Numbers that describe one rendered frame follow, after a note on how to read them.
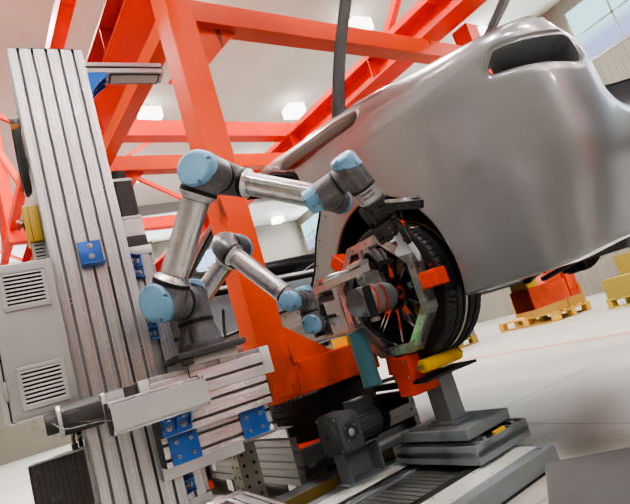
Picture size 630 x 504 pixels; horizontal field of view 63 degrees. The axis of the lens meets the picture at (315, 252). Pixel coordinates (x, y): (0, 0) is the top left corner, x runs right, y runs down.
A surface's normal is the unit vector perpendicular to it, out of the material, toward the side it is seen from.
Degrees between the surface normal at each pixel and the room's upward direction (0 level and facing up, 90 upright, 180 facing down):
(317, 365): 90
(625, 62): 90
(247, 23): 90
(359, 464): 90
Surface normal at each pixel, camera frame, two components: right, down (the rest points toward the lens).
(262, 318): 0.54, -0.31
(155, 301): -0.38, 0.06
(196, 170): -0.30, -0.19
